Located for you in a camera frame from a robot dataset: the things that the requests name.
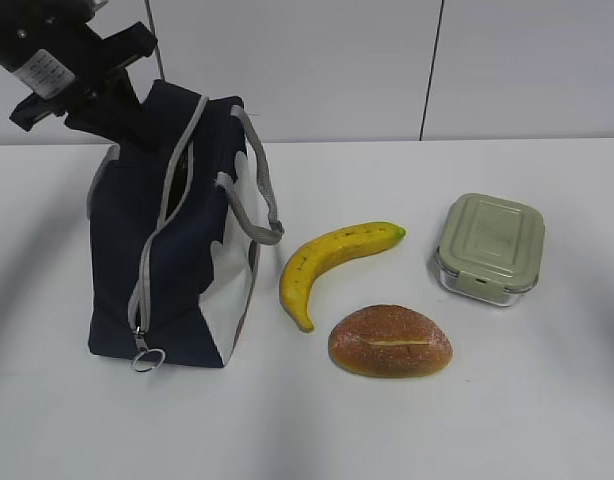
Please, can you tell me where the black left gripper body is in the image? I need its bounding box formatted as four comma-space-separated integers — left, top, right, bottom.
0, 1, 156, 131

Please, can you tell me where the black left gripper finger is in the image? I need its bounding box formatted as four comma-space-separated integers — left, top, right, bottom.
103, 69, 159, 141
64, 97, 153, 150

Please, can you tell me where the navy lunch bag grey trim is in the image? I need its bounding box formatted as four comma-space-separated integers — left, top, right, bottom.
87, 80, 284, 372

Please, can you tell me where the yellow banana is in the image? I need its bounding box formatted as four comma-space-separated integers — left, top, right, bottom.
279, 221, 406, 333

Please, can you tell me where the brown bread roll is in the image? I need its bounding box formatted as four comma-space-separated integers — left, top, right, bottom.
328, 304, 453, 378

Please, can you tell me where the green lid glass container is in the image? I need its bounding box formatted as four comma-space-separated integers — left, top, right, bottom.
433, 193, 545, 308

